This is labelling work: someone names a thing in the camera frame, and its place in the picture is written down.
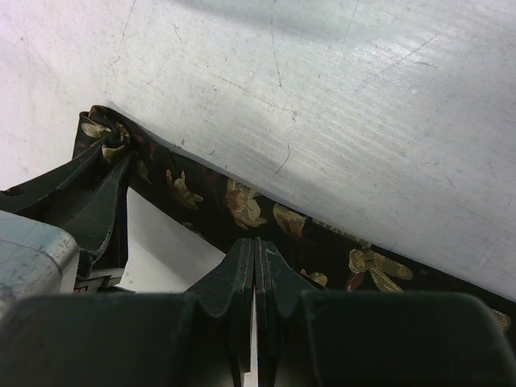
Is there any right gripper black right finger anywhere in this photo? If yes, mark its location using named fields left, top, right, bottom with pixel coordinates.
left=255, top=241, right=504, bottom=386

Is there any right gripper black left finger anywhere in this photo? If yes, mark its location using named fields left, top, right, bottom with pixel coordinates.
left=1, top=239, right=253, bottom=386

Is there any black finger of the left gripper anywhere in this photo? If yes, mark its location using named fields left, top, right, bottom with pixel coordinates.
left=1, top=139, right=109, bottom=214
left=61, top=154, right=132, bottom=278

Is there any black gold patterned tie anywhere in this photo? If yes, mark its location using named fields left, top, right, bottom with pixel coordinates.
left=73, top=106, right=515, bottom=339

